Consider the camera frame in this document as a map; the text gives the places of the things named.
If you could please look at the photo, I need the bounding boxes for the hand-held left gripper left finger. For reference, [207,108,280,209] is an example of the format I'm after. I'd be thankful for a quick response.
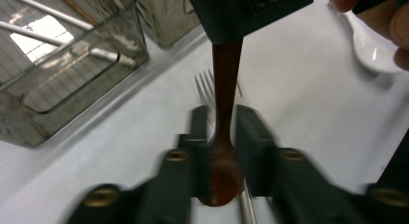
[160,104,210,199]

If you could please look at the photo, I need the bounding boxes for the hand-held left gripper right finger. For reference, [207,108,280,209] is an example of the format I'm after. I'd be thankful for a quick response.
[235,104,310,199]

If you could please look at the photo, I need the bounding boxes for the brown wooden spoon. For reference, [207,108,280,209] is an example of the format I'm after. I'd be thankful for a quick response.
[196,40,246,208]

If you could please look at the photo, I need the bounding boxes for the white ceramic spoon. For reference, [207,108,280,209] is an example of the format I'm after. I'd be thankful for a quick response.
[327,2,407,74]

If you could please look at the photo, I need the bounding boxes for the transparent grey plastic bin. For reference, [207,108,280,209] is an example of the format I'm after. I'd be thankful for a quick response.
[133,0,206,48]
[0,0,150,149]

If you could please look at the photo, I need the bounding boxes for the metal fork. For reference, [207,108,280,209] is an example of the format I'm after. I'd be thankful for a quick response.
[194,69,259,224]

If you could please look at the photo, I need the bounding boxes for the brown chopstick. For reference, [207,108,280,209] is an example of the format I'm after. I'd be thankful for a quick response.
[55,0,98,26]

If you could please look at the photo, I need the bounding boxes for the white chopstick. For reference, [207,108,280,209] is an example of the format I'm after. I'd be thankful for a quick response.
[0,20,137,66]
[3,0,95,31]

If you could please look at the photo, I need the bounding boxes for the white table sheet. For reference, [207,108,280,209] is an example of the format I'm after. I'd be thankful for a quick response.
[0,0,409,224]

